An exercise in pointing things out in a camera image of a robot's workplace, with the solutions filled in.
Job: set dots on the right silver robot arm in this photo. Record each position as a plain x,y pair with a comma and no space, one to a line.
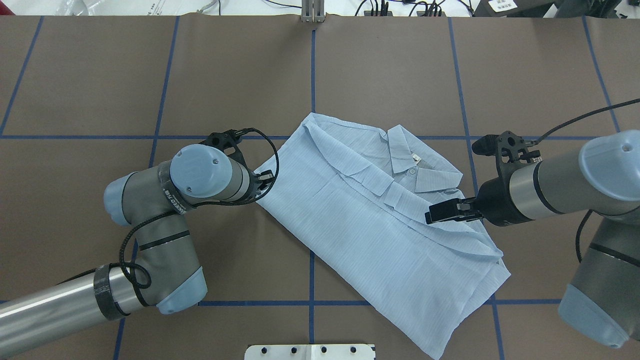
601,177

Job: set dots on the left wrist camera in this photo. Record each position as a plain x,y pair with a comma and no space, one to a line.
228,139

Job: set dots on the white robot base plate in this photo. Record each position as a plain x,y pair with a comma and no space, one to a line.
337,351

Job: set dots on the light blue button-up shirt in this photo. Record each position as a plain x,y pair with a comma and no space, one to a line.
357,195

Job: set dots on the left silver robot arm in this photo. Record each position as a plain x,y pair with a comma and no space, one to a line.
157,263

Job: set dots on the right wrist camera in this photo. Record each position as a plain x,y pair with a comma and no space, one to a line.
510,152

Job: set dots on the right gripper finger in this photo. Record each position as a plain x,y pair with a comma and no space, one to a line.
453,206
433,217

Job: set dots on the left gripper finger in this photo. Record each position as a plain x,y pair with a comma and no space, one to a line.
265,175
265,181

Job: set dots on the grey aluminium frame post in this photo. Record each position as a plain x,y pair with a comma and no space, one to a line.
313,11

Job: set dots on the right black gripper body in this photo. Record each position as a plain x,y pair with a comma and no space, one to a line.
494,202

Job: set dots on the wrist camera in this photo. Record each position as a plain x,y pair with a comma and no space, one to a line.
228,139
510,152

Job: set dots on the brown paper table cover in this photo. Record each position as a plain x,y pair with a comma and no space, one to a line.
87,100

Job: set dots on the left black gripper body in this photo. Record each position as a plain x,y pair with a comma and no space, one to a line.
263,176

